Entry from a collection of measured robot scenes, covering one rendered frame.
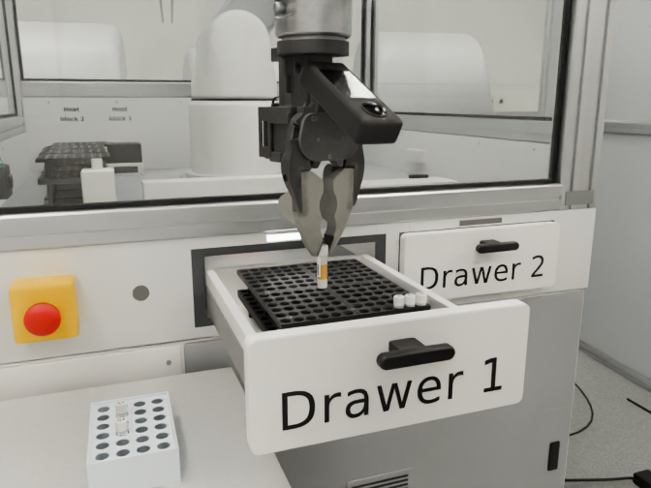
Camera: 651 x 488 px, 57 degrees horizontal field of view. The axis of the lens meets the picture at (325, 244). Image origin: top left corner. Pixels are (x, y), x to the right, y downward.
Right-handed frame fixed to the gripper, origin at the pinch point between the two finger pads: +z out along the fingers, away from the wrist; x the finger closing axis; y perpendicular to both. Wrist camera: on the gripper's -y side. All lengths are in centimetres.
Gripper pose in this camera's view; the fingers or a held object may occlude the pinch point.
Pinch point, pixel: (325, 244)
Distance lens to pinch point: 61.8
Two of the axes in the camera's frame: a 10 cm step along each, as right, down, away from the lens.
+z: 0.0, 9.7, 2.3
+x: -8.1, 1.3, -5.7
